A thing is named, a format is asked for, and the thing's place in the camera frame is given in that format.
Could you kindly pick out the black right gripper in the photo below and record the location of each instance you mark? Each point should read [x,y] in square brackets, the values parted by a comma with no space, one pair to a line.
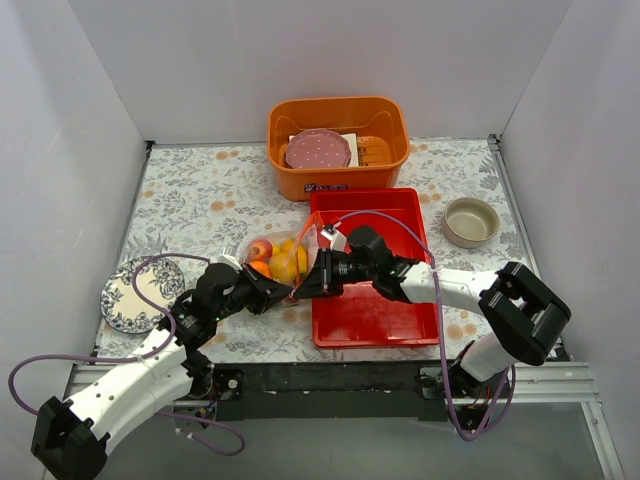
[325,272]

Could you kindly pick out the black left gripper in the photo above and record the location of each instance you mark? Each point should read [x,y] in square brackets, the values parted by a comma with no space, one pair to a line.
[255,296]

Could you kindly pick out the orange tangerine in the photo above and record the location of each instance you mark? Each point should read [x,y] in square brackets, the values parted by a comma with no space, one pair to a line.
[261,267]

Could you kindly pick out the yellow lemon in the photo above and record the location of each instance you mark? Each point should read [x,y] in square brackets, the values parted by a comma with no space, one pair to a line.
[284,270]

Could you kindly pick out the clear zip top bag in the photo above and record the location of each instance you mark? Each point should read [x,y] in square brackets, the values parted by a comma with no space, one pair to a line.
[306,233]

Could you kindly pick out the red pomegranate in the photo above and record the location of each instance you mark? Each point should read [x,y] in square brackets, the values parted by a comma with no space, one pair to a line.
[259,250]

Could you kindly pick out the yellow green mango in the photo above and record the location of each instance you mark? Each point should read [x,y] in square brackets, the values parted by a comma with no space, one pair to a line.
[295,256]

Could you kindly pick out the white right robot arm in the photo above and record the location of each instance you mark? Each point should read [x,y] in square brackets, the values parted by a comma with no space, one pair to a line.
[526,317]

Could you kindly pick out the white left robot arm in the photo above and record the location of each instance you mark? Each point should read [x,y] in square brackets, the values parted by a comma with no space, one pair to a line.
[74,437]

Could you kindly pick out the red plastic tray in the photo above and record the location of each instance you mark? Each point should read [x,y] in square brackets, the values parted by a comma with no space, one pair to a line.
[361,318]

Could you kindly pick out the blue floral plate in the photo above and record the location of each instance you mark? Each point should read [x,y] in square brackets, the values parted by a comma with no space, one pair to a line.
[161,281]

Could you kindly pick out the pink dotted plate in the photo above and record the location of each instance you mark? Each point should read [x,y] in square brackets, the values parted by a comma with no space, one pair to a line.
[318,150]

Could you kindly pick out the beige ceramic bowl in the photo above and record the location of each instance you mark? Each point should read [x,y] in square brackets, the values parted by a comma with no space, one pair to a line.
[470,223]

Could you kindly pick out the orange plastic bin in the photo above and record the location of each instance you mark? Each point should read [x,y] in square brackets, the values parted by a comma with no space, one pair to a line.
[336,143]

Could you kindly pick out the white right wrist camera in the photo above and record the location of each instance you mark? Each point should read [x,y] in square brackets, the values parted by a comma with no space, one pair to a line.
[337,240]

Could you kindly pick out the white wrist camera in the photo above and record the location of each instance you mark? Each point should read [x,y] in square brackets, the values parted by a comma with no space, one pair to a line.
[230,261]
[337,240]

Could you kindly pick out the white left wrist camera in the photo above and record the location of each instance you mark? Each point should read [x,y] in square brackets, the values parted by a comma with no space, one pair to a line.
[230,261]

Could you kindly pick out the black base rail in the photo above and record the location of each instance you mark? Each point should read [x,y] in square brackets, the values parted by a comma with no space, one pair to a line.
[325,390]

